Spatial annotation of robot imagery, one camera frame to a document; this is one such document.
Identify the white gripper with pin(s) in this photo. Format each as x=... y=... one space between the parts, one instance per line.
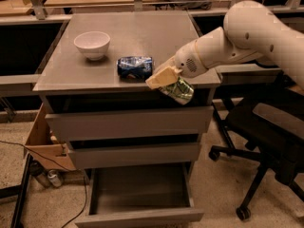
x=186 y=61

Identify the crushed green soda can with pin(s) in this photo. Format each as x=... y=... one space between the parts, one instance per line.
x=180 y=91

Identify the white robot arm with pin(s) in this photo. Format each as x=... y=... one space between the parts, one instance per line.
x=249 y=31

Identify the crushed blue soda can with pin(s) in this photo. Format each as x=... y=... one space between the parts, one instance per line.
x=135 y=67

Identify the grey top drawer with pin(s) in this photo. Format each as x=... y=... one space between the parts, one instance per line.
x=130 y=123

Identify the grey drawer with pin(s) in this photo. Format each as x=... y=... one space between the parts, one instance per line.
x=134 y=155
x=139 y=196
x=130 y=123

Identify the grey drawer cabinet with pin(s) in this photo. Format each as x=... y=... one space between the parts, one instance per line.
x=71 y=83

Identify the grey middle drawer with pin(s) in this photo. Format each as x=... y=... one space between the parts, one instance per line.
x=134 y=155

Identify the grey bottom drawer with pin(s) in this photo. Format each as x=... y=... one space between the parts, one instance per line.
x=139 y=196

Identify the white ceramic bowl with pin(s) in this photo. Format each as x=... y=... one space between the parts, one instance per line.
x=93 y=44

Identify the black office chair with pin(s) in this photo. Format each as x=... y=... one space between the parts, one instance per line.
x=266 y=126

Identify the brown cardboard box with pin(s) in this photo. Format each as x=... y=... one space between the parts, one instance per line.
x=44 y=147

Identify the white bottle on floor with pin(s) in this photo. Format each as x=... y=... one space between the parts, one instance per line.
x=55 y=178

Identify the dark bottle on floor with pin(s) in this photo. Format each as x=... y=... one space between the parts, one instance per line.
x=38 y=172

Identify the black metal frame leg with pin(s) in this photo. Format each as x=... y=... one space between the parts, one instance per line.
x=20 y=191

